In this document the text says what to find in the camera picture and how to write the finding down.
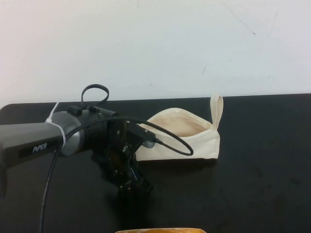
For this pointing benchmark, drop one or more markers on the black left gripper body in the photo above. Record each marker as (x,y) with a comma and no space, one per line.
(116,157)

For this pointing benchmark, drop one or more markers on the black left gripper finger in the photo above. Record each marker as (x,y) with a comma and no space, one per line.
(125,189)
(146,186)

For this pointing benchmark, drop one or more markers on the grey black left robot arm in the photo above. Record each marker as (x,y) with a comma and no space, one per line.
(36,138)

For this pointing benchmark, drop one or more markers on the white canvas pencil case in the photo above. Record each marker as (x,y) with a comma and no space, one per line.
(194,145)

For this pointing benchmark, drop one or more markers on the yellow orange object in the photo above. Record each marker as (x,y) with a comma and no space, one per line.
(158,230)

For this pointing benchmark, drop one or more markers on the white zip tie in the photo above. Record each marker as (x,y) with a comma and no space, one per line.
(62,133)

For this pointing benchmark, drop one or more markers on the black table mat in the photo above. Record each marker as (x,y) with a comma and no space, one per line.
(243,170)

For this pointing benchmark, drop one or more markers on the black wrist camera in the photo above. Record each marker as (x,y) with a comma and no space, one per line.
(139,132)

